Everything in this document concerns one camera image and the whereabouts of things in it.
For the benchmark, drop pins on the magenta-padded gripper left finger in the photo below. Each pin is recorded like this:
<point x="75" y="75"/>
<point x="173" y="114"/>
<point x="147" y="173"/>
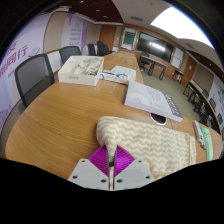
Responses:
<point x="88" y="173"/>

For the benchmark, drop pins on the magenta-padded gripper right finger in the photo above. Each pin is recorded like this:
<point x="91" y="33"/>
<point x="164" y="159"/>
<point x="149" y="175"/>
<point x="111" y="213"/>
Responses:
<point x="133" y="173"/>

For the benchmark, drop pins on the cream zigzag-patterned towel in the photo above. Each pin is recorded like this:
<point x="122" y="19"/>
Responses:
<point x="150" y="140"/>

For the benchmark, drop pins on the dark round cup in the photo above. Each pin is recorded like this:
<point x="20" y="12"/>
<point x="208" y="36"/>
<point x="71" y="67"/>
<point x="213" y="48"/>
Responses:
<point x="158" y="119"/>

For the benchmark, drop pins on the blue marker pen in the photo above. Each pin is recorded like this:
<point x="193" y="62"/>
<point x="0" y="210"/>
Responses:
<point x="202" y="144"/>

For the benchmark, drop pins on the large white flat book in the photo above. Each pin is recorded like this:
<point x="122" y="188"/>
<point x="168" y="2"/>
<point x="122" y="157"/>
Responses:
<point x="146" y="98"/>

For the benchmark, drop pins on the small white marker box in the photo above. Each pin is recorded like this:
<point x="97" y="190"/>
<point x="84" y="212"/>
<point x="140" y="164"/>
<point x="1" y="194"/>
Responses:
<point x="197" y="128"/>

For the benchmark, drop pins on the green booklet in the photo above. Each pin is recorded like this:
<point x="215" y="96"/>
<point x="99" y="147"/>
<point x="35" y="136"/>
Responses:
<point x="207" y="143"/>

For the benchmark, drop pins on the open white cardboard box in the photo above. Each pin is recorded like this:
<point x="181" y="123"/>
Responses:
<point x="76" y="78"/>

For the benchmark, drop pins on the blue and white packet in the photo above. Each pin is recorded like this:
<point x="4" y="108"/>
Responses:
<point x="111" y="76"/>

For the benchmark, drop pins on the long wooden conference table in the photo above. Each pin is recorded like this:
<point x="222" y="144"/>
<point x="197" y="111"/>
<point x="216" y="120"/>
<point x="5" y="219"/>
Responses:
<point x="196" y="93"/>

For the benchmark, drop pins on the white printed paper sheet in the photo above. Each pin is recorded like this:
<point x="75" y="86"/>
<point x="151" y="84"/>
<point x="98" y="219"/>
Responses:
<point x="125" y="71"/>

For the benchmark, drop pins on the row of black office chairs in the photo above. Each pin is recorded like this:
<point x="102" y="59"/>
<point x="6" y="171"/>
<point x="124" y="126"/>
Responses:
<point x="213" y="103"/>
<point x="100" y="47"/>

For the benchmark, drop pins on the small wooden side table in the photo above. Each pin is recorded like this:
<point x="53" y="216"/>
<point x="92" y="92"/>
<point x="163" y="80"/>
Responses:
<point x="177" y="71"/>

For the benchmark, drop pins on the black mesh office chair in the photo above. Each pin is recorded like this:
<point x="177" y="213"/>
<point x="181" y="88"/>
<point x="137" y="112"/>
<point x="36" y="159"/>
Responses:
<point x="33" y="73"/>
<point x="70" y="52"/>

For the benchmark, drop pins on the wooden desk with dark legs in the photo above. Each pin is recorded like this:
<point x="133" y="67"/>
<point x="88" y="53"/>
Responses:
<point x="153" y="60"/>

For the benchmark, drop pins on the brown wooden door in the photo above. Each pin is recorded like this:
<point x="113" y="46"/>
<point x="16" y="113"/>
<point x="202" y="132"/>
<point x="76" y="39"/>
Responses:
<point x="107" y="37"/>

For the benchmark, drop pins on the bright ceiling light panel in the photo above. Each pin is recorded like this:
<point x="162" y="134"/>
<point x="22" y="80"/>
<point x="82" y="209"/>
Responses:
<point x="181" y="25"/>

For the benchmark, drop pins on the white wall whiteboard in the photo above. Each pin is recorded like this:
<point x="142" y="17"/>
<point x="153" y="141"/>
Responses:
<point x="177" y="58"/>

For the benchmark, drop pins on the large black wall screen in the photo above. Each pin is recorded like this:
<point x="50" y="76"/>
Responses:
<point x="155" y="46"/>

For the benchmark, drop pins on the white-framed green wall board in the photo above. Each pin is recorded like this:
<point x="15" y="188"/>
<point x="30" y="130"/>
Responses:
<point x="129" y="38"/>

